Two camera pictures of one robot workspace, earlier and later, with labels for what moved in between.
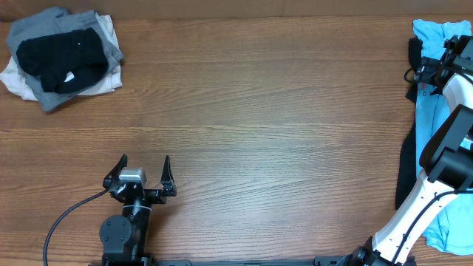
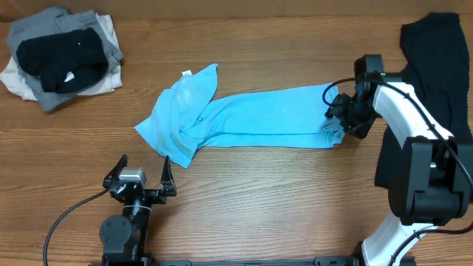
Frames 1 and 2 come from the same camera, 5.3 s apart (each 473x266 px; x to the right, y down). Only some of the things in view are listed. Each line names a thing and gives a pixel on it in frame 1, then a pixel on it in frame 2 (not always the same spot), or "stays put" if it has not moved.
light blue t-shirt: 452,230 -> 186,117
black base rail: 321,261 stays put
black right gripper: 431,74 -> 343,111
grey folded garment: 51,21 stays put
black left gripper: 158,196 stays put
